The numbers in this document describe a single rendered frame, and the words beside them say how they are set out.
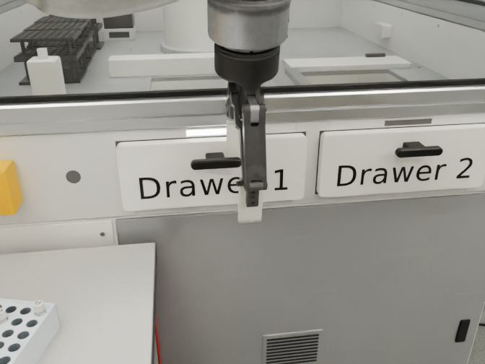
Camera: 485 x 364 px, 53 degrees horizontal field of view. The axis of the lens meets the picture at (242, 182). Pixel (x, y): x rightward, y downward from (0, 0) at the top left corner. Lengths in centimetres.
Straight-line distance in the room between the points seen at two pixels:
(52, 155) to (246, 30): 38
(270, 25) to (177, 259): 47
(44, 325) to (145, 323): 12
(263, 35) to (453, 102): 42
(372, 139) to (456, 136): 14
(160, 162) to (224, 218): 15
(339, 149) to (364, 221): 16
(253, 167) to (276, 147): 21
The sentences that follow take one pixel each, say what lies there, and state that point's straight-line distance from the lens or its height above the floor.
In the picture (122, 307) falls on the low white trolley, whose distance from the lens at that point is 68.
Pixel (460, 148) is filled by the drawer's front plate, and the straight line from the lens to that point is 87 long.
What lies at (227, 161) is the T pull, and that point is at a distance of 70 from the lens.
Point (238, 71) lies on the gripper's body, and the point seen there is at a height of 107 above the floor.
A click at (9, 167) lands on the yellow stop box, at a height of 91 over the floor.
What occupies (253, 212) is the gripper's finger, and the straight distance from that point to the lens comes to 61.
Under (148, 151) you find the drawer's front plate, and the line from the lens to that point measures 73.
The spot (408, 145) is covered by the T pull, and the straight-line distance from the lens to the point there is 80.
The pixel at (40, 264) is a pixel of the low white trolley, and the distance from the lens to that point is 80.
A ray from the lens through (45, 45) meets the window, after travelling 74.
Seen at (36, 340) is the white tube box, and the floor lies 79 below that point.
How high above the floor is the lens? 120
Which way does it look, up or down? 26 degrees down
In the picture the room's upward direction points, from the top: straight up
